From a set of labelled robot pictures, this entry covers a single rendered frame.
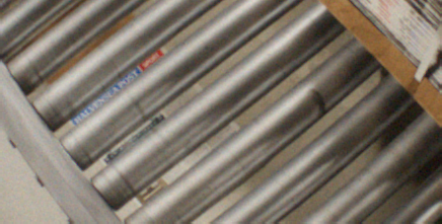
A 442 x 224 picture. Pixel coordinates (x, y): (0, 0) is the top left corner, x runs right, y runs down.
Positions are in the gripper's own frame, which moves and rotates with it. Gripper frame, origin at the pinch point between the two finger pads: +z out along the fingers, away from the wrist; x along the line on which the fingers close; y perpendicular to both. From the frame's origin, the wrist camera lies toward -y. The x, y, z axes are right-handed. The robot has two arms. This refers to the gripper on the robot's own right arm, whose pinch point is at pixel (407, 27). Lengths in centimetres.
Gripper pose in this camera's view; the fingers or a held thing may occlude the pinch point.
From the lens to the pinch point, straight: 77.4
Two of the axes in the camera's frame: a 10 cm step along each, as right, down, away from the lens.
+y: 6.6, -2.6, 7.1
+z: -3.8, 6.9, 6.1
